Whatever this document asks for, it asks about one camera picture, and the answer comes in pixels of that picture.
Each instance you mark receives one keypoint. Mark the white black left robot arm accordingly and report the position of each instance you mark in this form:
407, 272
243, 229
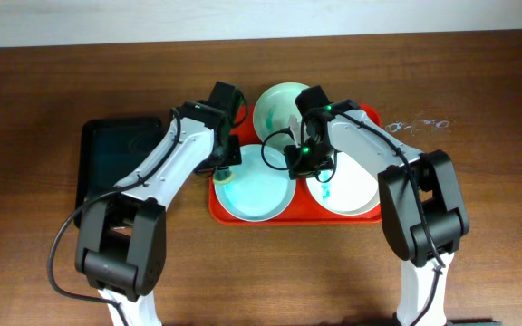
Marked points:
121, 246

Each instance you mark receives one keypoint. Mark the white plate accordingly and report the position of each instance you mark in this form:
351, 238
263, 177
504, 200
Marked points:
352, 191

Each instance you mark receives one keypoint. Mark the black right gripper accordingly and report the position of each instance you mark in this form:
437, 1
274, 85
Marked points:
311, 164

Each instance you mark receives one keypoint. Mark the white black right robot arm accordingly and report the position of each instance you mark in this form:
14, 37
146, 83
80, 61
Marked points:
423, 213

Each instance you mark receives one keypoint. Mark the light blue plate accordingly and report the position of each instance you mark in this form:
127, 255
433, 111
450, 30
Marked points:
256, 193

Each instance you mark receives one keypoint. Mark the black tray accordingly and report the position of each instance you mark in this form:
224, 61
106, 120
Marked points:
111, 149

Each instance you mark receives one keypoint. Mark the red plastic tray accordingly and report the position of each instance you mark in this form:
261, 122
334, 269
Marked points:
303, 210

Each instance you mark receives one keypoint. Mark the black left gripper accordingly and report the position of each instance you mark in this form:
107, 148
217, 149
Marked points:
227, 159

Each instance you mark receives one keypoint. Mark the yellow green sponge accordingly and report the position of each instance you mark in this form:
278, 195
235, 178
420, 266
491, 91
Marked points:
223, 176

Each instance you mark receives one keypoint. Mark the green plate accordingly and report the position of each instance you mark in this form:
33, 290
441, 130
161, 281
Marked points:
275, 107

